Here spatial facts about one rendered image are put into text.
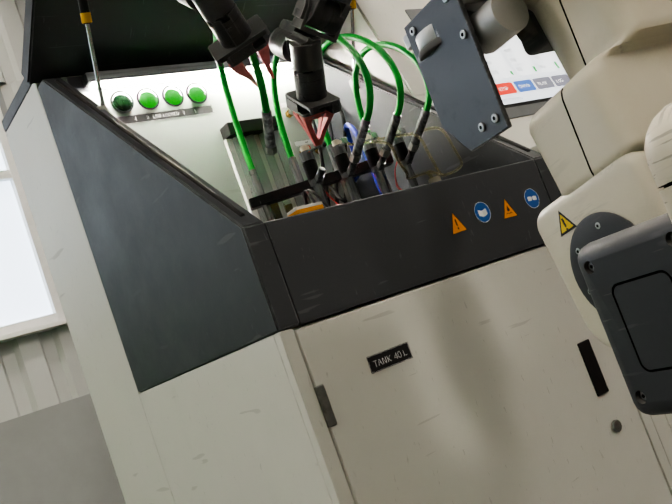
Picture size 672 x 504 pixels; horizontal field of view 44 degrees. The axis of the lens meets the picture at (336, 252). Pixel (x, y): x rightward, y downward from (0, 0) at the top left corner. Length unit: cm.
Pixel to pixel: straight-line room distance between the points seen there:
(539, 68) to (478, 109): 139
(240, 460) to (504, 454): 43
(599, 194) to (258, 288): 57
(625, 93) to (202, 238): 74
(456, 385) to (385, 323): 16
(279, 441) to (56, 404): 422
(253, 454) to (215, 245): 34
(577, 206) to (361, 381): 54
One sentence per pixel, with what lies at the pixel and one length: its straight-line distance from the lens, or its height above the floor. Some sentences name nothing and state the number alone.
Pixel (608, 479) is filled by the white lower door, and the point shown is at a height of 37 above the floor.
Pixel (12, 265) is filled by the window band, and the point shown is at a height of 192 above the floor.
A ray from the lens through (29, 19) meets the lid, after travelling 177.
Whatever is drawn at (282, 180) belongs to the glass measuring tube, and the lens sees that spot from 189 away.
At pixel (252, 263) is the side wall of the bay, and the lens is 120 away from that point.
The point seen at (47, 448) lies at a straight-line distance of 539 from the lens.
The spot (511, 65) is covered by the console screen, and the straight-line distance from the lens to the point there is 218.
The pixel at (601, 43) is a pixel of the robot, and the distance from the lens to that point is 82.
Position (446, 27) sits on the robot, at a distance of 89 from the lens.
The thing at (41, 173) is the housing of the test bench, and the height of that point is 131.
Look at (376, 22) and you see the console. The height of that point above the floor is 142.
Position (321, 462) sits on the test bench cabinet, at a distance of 120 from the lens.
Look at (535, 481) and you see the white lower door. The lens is 144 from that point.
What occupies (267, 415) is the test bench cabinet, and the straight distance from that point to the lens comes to 128.
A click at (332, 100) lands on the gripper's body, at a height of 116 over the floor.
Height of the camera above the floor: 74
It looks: 6 degrees up
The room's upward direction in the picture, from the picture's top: 20 degrees counter-clockwise
